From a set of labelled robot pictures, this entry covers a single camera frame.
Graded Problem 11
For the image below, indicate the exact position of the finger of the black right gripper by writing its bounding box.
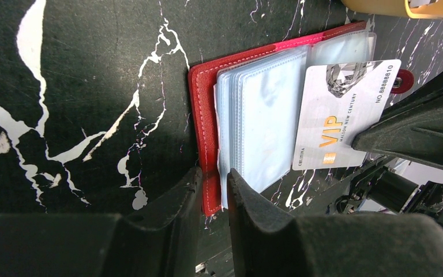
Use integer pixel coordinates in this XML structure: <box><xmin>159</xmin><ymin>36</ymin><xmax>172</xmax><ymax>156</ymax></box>
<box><xmin>351</xmin><ymin>72</ymin><xmax>443</xmax><ymax>170</ymax></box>

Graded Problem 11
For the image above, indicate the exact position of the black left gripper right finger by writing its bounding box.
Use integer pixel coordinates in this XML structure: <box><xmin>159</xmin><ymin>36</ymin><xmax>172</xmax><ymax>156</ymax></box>
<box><xmin>227</xmin><ymin>170</ymin><xmax>443</xmax><ymax>276</ymax></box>

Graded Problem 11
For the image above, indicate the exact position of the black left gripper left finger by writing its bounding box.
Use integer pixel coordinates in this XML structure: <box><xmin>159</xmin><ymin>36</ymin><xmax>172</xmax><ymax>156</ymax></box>
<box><xmin>0</xmin><ymin>167</ymin><xmax>202</xmax><ymax>276</ymax></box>

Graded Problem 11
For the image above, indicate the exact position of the red card holder wallet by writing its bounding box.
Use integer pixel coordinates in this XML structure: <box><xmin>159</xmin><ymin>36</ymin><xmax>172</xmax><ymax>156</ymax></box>
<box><xmin>188</xmin><ymin>22</ymin><xmax>415</xmax><ymax>216</ymax></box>

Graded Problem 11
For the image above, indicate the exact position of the orange card tray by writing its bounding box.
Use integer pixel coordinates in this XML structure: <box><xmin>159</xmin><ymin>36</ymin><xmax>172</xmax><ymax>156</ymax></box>
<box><xmin>341</xmin><ymin>0</ymin><xmax>443</xmax><ymax>20</ymax></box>

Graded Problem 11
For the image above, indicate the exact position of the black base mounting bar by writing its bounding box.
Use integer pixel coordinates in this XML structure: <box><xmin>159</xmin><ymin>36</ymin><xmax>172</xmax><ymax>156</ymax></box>
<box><xmin>286</xmin><ymin>157</ymin><xmax>443</xmax><ymax>228</ymax></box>

